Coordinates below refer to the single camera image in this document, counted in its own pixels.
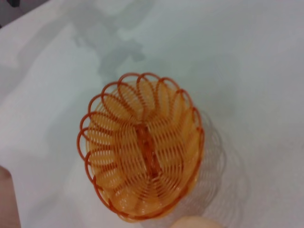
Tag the orange woven plastic basket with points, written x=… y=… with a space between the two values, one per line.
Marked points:
x=147 y=147

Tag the round beige bread bun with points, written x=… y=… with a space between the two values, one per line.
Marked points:
x=197 y=223

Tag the white tablecloth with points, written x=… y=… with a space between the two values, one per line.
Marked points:
x=237 y=71

